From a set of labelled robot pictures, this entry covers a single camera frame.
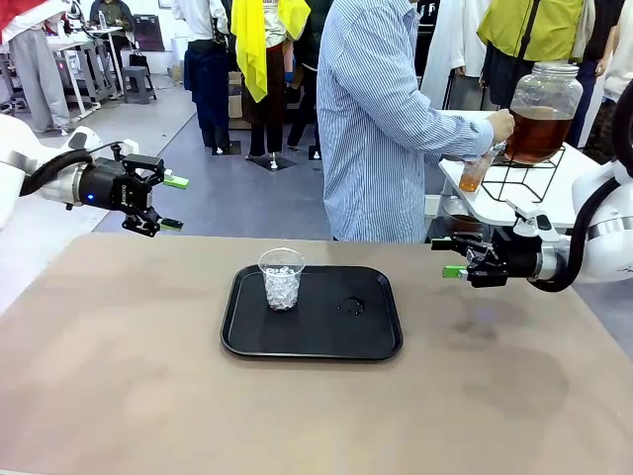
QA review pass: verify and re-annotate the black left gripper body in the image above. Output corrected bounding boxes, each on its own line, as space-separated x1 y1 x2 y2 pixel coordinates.
76 157 152 217

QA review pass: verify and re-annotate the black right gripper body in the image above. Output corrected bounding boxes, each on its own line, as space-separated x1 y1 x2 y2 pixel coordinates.
492 227 543 281

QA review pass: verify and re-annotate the tall clear iced cup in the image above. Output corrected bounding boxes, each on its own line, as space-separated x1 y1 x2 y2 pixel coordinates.
458 151 496 193

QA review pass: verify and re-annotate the glass tea dispenser jar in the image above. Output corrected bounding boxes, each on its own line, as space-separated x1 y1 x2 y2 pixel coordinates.
494 61 585 166

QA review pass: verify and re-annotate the short clear iced cup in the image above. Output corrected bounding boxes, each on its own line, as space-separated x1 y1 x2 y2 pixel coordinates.
258 248 307 312

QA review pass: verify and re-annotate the person's right forearm striped sleeve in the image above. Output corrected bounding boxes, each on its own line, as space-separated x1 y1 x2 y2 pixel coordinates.
424 111 496 165

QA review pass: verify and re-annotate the person's right hand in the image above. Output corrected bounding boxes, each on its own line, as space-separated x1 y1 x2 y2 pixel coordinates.
487 108 516 145

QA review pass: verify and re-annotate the dark round bucket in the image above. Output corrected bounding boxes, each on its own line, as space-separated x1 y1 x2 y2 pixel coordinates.
427 196 494 243

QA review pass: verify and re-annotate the white side table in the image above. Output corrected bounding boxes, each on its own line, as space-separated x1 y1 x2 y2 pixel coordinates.
437 109 614 229

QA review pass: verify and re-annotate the grey plastic stool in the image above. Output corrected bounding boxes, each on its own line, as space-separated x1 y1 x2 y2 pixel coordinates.
122 65 158 105

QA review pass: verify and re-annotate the brown cardboard box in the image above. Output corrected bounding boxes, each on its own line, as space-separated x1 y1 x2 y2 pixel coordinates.
226 71 249 131

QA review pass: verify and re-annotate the mannequin white shirt navy skirt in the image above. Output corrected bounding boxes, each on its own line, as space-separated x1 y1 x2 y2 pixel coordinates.
170 0 241 155

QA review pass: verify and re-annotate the person in grey trousers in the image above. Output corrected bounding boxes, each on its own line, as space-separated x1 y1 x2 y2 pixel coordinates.
0 0 73 135

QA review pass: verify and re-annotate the black chair back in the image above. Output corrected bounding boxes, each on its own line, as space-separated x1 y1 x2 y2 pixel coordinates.
132 14 167 53

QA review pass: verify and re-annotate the white workshop desk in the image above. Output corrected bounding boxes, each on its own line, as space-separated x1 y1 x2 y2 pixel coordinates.
48 27 125 120

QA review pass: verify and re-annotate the seated person in dark jacket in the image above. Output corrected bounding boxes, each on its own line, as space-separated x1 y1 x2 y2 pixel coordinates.
88 0 136 50

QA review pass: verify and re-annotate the person in striped shirt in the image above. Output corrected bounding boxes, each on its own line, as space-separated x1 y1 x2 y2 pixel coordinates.
316 0 496 243

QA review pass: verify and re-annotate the yellow hanging cloth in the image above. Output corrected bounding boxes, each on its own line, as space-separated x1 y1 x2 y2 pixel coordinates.
230 0 313 104

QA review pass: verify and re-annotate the large black serving tray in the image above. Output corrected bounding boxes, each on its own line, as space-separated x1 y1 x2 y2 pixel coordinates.
220 264 404 361

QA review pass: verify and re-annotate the person in cream top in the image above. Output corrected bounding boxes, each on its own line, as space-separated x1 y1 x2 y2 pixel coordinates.
590 0 633 105

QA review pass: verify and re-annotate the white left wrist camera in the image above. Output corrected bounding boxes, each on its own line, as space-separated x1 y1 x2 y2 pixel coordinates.
111 138 140 159

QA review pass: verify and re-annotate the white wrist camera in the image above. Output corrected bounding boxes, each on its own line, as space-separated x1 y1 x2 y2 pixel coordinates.
111 138 140 159
504 199 563 239

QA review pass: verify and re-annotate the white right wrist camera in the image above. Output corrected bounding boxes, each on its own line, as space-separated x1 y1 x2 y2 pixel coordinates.
504 199 563 239

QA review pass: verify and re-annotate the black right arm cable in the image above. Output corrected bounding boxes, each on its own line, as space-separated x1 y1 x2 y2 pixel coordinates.
528 78 633 293

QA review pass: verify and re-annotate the black wire dispenser stand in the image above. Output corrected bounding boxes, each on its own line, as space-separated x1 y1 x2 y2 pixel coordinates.
482 145 568 204

